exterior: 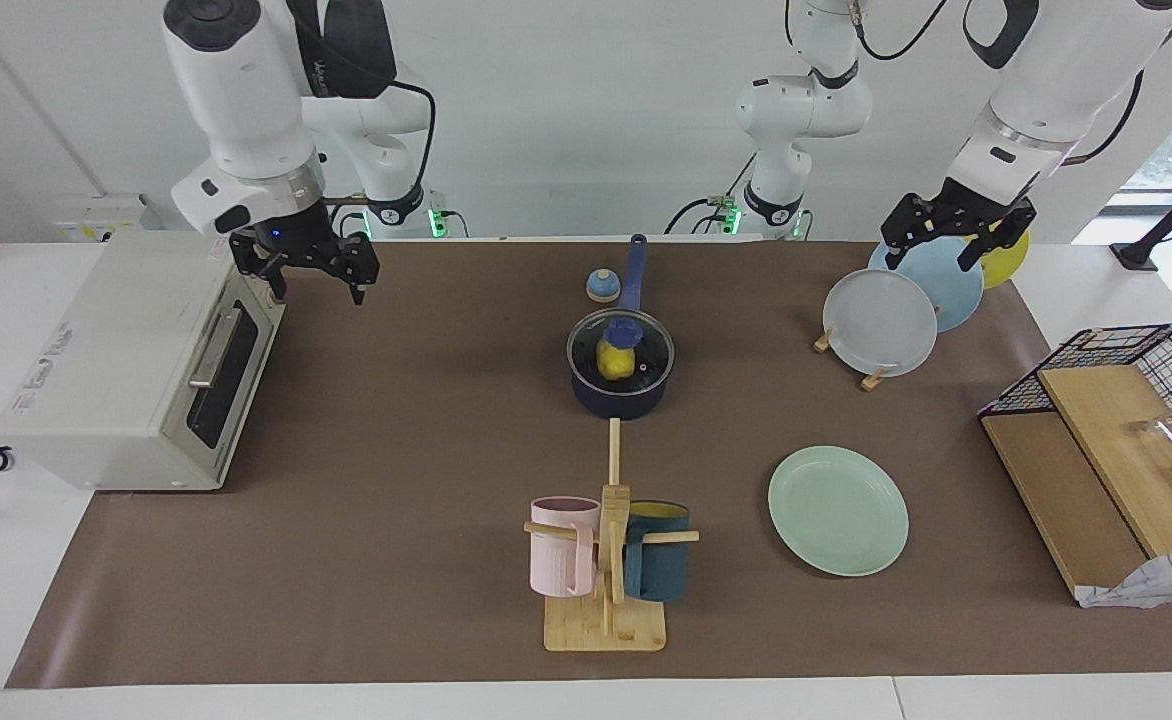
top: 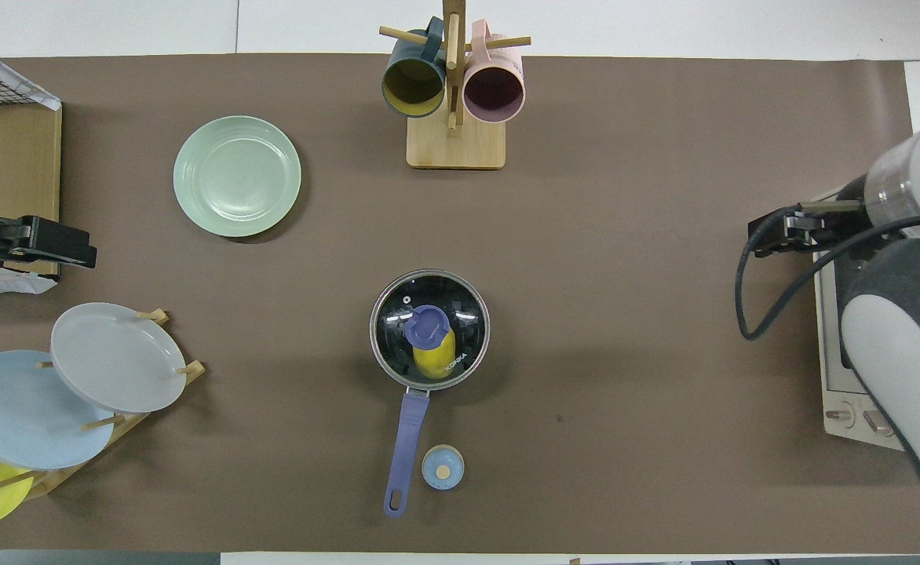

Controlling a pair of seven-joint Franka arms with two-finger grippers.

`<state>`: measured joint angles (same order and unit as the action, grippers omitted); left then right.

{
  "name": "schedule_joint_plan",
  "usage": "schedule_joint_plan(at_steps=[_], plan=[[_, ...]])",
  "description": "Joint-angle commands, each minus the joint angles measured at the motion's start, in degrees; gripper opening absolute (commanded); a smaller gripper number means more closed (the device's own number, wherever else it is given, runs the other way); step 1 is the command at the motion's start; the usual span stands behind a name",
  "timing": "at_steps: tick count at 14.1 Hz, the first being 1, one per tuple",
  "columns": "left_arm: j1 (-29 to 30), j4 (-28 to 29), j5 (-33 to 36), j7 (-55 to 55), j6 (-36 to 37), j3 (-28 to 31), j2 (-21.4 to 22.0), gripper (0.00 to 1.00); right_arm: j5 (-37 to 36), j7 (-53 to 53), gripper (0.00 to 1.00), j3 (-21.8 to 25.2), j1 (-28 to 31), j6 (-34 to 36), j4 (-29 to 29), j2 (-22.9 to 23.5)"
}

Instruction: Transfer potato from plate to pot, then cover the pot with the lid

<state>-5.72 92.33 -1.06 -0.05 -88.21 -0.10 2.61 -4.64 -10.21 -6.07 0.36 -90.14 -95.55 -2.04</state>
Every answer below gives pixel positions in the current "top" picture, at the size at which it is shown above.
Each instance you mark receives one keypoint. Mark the grey plate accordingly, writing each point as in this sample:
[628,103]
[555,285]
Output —
[114,357]

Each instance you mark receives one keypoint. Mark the yellow lemon toy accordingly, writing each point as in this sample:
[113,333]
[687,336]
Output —
[432,362]

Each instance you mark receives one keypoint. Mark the wooden mug tree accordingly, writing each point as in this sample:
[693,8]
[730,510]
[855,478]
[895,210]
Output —
[456,145]

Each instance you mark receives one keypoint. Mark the light green plate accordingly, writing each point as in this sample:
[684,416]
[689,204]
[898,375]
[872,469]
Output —
[236,176]

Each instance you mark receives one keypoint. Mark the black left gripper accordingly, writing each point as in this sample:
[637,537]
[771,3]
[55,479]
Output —
[60,243]

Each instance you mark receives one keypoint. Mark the dark teal mug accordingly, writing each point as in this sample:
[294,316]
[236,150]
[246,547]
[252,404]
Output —
[413,85]

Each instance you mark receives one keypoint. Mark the brown table mat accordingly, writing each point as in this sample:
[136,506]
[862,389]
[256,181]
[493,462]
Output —
[625,353]

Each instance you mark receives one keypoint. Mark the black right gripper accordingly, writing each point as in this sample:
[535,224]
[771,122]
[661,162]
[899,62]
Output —
[801,229]

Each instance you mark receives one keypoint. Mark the pink mug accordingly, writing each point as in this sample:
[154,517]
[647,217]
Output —
[494,88]

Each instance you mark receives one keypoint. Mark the glass lid purple knob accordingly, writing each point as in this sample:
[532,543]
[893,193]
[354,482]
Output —
[427,323]

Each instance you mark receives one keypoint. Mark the light blue plate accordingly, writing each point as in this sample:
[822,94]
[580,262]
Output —
[20,412]

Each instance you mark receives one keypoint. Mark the wooden plate rack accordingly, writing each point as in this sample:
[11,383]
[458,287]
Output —
[60,475]

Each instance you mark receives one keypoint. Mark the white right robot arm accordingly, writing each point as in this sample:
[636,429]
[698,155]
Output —
[915,314]

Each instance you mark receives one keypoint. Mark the beige toaster oven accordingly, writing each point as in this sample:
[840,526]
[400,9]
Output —
[833,369]

